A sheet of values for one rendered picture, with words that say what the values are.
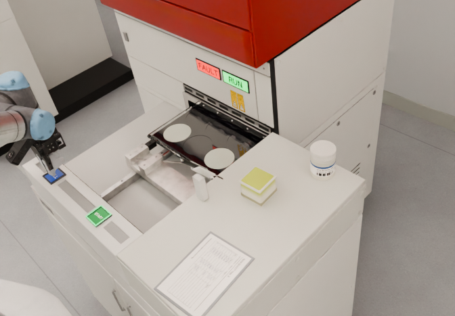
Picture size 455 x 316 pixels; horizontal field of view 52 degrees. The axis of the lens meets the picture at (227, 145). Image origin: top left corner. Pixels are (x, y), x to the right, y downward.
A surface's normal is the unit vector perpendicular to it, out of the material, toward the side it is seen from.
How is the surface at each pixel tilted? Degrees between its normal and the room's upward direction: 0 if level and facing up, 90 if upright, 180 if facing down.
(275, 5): 90
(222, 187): 0
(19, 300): 0
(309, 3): 90
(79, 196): 0
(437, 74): 90
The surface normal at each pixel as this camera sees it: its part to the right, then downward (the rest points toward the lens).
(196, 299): -0.12, -0.74
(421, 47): -0.70, 0.53
